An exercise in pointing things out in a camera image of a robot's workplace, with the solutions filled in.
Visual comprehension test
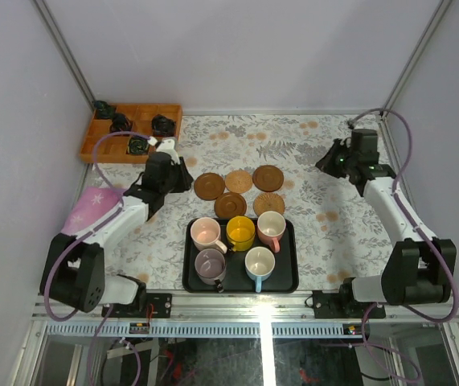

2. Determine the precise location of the brown wooden coaster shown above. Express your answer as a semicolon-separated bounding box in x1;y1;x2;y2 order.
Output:
194;173;225;201
214;192;247;219
252;165;284;192

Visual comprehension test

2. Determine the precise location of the pink mug cream inside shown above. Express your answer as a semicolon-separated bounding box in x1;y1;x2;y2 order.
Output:
256;211;286;253

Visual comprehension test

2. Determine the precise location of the blue mug cream inside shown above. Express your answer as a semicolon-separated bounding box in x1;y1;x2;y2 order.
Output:
244;246;276;293

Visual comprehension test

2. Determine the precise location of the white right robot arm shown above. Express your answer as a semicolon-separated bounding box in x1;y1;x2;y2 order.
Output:
316;129;459;322

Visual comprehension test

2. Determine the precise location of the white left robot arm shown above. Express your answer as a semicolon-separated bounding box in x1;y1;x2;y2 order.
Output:
40;152;193;320

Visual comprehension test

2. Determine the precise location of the yellow glass cup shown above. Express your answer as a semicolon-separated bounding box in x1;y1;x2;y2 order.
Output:
226;216;256;252

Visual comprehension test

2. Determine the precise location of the dark rolled fabric bundle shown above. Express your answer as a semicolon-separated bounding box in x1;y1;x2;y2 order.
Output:
151;114;176;137
93;100;116;120
109;113;133;137

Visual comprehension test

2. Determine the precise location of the light pink mug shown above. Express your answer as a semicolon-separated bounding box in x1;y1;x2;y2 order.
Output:
190;217;227;254

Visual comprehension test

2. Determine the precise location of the orange wooden divided tray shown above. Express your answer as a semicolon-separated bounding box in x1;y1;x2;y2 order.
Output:
80;103;182;164

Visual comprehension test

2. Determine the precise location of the purple patterned cloth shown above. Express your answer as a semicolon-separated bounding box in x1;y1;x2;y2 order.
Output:
61;187;122;236

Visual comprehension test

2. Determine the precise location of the mauve mug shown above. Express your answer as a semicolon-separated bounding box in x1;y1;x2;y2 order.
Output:
195;248;227;293

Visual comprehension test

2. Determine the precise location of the black serving tray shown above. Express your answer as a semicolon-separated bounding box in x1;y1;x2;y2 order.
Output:
182;221;299;294

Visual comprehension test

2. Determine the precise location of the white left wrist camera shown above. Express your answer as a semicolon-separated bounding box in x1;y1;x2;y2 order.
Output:
148;137;179;162

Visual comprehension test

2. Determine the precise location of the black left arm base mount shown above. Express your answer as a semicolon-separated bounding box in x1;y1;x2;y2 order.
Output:
109;293;173;320

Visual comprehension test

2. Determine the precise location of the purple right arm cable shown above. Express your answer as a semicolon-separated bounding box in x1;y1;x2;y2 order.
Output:
349;108;459;385

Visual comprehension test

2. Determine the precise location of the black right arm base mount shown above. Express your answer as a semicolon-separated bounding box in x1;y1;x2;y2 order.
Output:
305;278;385;320

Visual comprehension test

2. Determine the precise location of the aluminium front frame rail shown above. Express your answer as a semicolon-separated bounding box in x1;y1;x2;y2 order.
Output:
30;289;452;322

